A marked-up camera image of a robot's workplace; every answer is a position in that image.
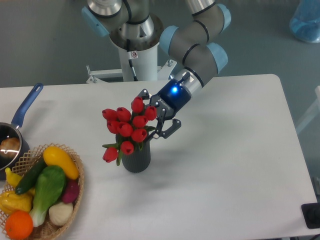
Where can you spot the blue plastic bag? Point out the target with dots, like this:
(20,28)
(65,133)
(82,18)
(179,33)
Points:
(305,23)

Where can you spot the brown bread roll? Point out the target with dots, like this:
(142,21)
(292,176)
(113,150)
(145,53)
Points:
(9,147)

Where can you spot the black device at edge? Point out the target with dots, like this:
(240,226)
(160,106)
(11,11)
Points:
(311,214)

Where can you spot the yellow bell pepper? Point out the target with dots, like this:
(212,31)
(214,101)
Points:
(11,202)

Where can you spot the yellow squash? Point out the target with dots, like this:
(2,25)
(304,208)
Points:
(55,156)

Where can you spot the red tulip bouquet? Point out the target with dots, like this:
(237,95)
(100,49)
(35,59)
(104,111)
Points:
(130,129)

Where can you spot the orange fruit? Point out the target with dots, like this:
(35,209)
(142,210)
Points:
(19,225)

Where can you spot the purple red onion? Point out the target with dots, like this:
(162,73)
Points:
(71,192)

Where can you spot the green cucumber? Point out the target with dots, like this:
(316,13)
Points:
(30,177)

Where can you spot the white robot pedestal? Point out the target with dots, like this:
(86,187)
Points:
(143,64)

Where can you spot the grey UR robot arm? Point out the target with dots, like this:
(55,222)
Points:
(138,34)

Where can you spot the dark grey ribbed vase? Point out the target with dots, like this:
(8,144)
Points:
(135,156)

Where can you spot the yellow banana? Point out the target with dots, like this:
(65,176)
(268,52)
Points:
(12,179)

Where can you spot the green bok choy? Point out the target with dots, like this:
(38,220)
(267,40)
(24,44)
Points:
(48,188)

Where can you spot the woven wicker basket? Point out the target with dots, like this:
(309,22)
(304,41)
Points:
(48,230)

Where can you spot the white garlic bulb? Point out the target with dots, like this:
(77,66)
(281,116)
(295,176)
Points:
(60,213)

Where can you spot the blue handled saucepan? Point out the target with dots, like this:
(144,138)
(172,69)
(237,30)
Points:
(12,130)

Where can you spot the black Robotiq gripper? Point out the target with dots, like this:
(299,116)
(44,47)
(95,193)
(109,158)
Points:
(172,97)

